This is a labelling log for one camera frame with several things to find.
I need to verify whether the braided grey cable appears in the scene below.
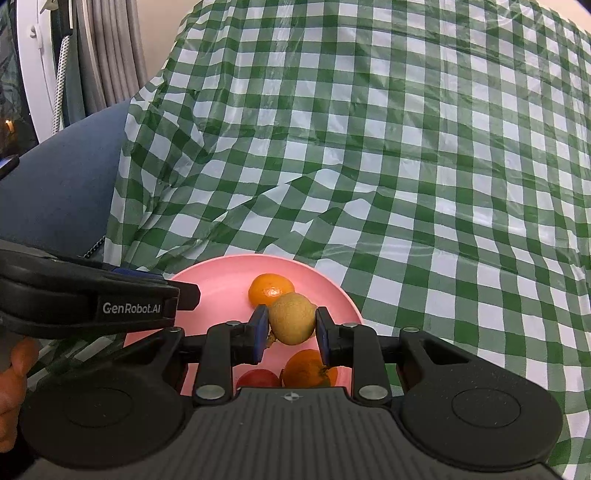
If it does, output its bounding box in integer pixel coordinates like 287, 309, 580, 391
51, 34, 71, 135

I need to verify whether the white door frame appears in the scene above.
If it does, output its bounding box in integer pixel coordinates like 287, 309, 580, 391
16, 0, 61, 143

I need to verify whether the pink round plate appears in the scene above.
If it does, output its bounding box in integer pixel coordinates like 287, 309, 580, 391
172, 254, 363, 393

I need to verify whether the person's left hand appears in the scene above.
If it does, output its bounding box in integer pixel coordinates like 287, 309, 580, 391
0, 338, 39, 453

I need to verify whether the orange mandarin with leaf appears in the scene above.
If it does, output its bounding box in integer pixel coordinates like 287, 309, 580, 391
280, 349, 338, 389

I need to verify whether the red cherry tomato with stem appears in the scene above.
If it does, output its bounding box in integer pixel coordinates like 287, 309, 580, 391
236, 369, 281, 389

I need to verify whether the black smartphone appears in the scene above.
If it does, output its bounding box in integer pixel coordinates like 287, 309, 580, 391
0, 155, 20, 180

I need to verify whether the green white checkered tablecloth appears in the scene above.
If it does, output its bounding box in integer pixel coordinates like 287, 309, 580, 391
27, 0, 591, 480

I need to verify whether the grey curtain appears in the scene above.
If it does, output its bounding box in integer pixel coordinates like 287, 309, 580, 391
51, 1, 147, 127

